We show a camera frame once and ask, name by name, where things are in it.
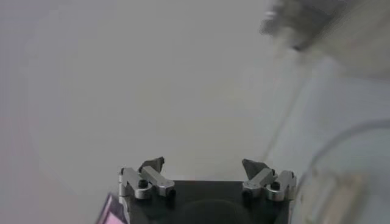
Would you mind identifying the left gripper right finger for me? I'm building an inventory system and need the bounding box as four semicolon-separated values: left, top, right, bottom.
241;158;298;203

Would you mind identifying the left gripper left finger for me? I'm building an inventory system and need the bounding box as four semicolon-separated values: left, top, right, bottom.
118;156;177;201

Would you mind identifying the round glass pot lid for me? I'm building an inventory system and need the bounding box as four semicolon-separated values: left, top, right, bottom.
291;120;390;224

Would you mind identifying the stainless steel steamer basket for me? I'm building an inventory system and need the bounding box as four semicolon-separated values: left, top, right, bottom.
259;0;348;52

